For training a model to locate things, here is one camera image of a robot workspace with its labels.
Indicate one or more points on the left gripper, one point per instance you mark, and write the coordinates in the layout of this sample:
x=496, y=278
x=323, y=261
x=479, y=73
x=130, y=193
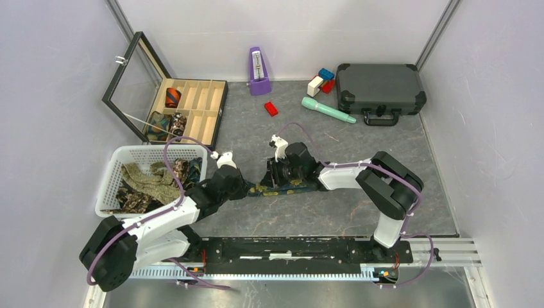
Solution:
x=242, y=188

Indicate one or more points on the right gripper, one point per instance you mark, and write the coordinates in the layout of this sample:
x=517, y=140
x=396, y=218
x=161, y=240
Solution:
x=272, y=177

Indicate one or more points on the navy yellow floral tie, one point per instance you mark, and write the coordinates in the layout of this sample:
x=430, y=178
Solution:
x=292, y=187

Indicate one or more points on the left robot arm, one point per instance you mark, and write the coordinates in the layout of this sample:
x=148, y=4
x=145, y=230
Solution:
x=117, y=248

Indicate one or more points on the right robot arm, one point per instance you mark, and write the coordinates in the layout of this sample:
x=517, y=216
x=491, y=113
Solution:
x=393, y=188

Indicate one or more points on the blue striped tie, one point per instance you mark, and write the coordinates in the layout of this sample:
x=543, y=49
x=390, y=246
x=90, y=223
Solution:
x=194, y=172

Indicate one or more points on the red toy brick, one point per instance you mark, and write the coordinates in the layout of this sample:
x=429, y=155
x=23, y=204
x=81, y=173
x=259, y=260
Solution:
x=271, y=109

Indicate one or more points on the mint green flashlight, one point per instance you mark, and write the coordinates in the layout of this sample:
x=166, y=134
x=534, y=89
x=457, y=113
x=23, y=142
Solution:
x=314, y=105

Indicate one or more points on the olive green tie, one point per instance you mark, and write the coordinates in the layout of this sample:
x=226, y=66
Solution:
x=159, y=184

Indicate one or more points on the white toy block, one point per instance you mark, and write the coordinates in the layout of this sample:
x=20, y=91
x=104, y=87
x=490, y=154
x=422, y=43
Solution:
x=314, y=86

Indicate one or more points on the dark floral rolled tie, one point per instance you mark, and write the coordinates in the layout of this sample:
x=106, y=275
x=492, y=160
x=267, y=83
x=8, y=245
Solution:
x=178, y=124

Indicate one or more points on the red toy block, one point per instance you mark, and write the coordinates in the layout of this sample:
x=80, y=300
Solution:
x=328, y=86

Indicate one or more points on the white plastic basket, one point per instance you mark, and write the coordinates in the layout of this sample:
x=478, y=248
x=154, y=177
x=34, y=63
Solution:
x=143, y=156

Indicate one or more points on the teal patterned rolled tie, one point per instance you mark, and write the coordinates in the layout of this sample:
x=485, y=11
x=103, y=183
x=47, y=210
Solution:
x=158, y=128

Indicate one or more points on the purple metronome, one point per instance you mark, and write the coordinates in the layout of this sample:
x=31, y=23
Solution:
x=259, y=83

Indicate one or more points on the blue toy brick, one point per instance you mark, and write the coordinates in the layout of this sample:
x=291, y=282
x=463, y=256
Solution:
x=325, y=74

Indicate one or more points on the brown floral tie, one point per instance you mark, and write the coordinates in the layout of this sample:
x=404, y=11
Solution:
x=133, y=202

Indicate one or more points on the orange navy rolled tie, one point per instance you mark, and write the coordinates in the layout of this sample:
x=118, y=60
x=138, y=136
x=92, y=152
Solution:
x=173, y=97

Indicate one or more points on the dark grey carrying case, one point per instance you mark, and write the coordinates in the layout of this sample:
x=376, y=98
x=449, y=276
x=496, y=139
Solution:
x=381, y=93

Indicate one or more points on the wooden tie organizer box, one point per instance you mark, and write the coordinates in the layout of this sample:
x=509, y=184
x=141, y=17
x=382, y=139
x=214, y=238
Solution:
x=138, y=88

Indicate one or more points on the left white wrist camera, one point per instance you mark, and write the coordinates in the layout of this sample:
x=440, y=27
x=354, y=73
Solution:
x=224, y=159

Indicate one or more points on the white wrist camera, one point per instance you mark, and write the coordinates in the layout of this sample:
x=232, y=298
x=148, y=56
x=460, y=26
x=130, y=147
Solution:
x=280, y=145
x=224, y=159

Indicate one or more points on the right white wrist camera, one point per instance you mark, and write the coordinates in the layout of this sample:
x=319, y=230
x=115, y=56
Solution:
x=280, y=145

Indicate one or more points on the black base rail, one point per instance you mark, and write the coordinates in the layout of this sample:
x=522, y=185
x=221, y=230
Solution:
x=292, y=255

